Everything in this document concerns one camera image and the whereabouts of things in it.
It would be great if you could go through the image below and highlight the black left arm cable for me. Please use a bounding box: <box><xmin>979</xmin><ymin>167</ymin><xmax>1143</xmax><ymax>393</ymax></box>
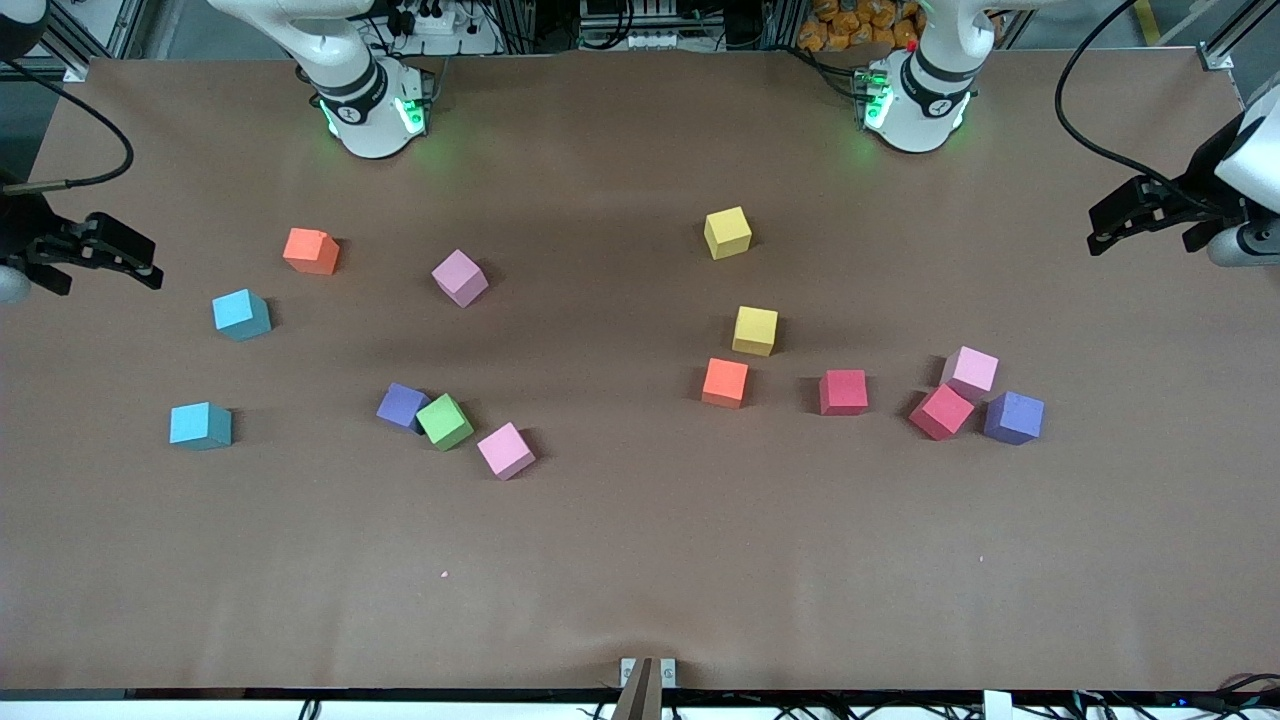
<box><xmin>1054</xmin><ymin>0</ymin><xmax>1246</xmax><ymax>216</ymax></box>

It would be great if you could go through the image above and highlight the purple foam cube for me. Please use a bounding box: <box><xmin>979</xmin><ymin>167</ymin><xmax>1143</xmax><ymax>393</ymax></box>
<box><xmin>376</xmin><ymin>382</ymin><xmax>431</xmax><ymax>433</ymax></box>
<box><xmin>983</xmin><ymin>391</ymin><xmax>1045</xmax><ymax>446</ymax></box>

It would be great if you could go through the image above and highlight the bag of orange items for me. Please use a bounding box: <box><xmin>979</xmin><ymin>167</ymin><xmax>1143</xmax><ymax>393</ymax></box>
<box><xmin>797</xmin><ymin>0</ymin><xmax>926</xmax><ymax>53</ymax></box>

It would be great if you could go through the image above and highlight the yellow foam cube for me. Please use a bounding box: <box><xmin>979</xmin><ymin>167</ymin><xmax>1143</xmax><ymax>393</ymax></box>
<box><xmin>703</xmin><ymin>206</ymin><xmax>753</xmax><ymax>261</ymax></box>
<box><xmin>731</xmin><ymin>306</ymin><xmax>779</xmax><ymax>358</ymax></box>

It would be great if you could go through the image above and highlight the metal bracket with brown stick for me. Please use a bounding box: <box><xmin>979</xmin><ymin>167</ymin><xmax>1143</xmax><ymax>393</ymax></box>
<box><xmin>612</xmin><ymin>656</ymin><xmax>677</xmax><ymax>720</ymax></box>

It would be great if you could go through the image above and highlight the cyan foam cube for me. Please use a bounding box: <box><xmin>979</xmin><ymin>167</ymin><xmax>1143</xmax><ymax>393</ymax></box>
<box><xmin>212</xmin><ymin>289</ymin><xmax>273</xmax><ymax>342</ymax></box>
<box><xmin>169</xmin><ymin>402</ymin><xmax>233</xmax><ymax>451</ymax></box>

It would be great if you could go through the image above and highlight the green foam cube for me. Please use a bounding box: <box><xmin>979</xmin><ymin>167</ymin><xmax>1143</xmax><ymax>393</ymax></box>
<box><xmin>416</xmin><ymin>393</ymin><xmax>475</xmax><ymax>452</ymax></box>

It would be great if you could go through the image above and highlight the orange foam cube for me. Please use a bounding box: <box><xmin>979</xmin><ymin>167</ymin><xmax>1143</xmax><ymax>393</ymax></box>
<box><xmin>701</xmin><ymin>358</ymin><xmax>750</xmax><ymax>410</ymax></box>
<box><xmin>282</xmin><ymin>228</ymin><xmax>341</xmax><ymax>276</ymax></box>

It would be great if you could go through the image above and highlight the red foam cube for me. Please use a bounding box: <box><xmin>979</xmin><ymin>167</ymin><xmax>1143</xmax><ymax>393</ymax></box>
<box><xmin>908</xmin><ymin>384</ymin><xmax>976</xmax><ymax>442</ymax></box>
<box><xmin>819</xmin><ymin>369</ymin><xmax>869</xmax><ymax>417</ymax></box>

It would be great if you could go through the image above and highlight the pink foam cube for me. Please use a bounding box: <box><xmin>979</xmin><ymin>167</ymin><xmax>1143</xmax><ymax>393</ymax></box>
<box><xmin>941</xmin><ymin>346</ymin><xmax>1000</xmax><ymax>401</ymax></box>
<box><xmin>431</xmin><ymin>249</ymin><xmax>490</xmax><ymax>309</ymax></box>
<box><xmin>476</xmin><ymin>422</ymin><xmax>537</xmax><ymax>481</ymax></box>

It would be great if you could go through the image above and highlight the white power strip with plugs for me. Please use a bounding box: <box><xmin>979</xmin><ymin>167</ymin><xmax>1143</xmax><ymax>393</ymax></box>
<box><xmin>395</xmin><ymin>0</ymin><xmax>501</xmax><ymax>56</ymax></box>

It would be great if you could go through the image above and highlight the brown table cover sheet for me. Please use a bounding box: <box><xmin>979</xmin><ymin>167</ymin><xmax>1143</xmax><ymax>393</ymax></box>
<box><xmin>0</xmin><ymin>48</ymin><xmax>1280</xmax><ymax>693</ymax></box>

